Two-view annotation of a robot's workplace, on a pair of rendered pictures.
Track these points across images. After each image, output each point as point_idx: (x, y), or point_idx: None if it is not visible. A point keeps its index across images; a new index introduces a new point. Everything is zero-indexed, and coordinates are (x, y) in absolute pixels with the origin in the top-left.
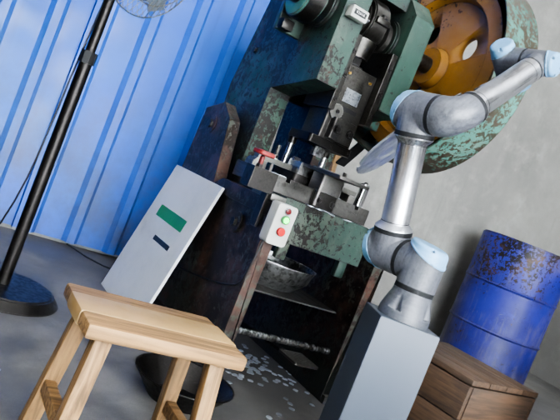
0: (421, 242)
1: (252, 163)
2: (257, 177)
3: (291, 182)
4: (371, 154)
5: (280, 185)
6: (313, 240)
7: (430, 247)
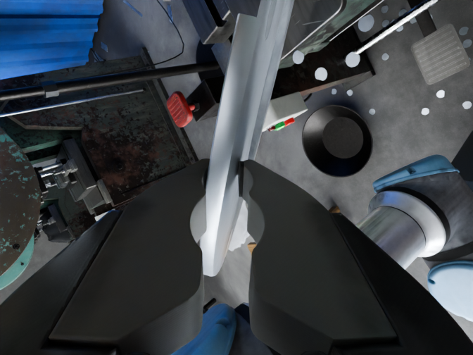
0: (436, 299)
1: (169, 0)
2: (211, 115)
3: (227, 17)
4: (254, 158)
5: (225, 31)
6: (343, 18)
7: (455, 313)
